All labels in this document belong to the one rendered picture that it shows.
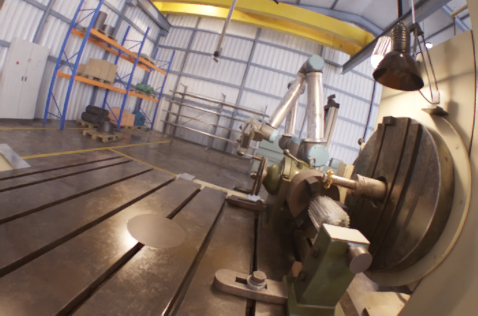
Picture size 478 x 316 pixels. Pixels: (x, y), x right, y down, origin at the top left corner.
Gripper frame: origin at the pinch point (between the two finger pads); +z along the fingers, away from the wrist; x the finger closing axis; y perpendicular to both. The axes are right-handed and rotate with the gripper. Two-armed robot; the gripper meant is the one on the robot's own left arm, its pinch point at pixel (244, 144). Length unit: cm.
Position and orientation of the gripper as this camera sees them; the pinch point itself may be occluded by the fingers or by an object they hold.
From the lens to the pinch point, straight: 109.2
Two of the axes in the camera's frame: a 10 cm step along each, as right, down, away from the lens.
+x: 2.2, -8.8, -4.2
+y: -9.6, -2.8, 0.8
